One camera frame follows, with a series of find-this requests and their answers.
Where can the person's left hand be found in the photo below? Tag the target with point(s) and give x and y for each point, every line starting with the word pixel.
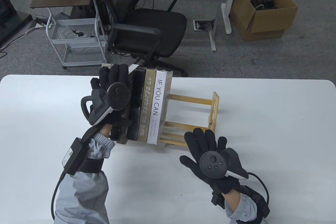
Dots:
pixel 113 75

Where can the black cabinet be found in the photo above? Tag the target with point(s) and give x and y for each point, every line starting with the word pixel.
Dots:
pixel 10 11

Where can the glossy black book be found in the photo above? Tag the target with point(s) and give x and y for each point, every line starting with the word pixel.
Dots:
pixel 136 119

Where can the beige handwritten-spine book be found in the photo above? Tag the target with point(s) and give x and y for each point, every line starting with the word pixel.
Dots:
pixel 105 65

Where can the white desk leg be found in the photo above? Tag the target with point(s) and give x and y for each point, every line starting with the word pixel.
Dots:
pixel 227 14

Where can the grey metal frame leg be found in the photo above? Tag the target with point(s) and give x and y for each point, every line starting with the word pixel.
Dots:
pixel 212 37

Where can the khaki gold book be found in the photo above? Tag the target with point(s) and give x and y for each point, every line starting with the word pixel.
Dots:
pixel 147 103

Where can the wooden book rack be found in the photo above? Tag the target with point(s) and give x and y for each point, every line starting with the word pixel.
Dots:
pixel 194 100

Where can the dark grey round controller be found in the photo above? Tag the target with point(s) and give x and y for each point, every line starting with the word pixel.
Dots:
pixel 118 95
pixel 212 165

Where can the black forearm battery box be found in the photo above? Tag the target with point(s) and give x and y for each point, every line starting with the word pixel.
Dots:
pixel 74 155

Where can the white power strip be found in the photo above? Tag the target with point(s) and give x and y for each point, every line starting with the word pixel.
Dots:
pixel 36 25

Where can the person's left forearm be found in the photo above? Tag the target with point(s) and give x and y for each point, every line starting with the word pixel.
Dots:
pixel 81 197

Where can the black mesh office chair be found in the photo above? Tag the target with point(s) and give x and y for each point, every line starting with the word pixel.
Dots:
pixel 152 27

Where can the white spine book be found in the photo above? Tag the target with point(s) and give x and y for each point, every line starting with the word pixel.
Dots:
pixel 158 90

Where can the open cardboard box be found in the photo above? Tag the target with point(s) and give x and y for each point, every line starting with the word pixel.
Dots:
pixel 265 21

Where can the person's right hand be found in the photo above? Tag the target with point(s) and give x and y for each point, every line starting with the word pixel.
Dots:
pixel 202 142

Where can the metal floor socket box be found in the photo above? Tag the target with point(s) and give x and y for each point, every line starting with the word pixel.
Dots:
pixel 202 25

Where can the person's right forearm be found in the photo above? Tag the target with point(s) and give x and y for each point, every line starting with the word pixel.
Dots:
pixel 241 208

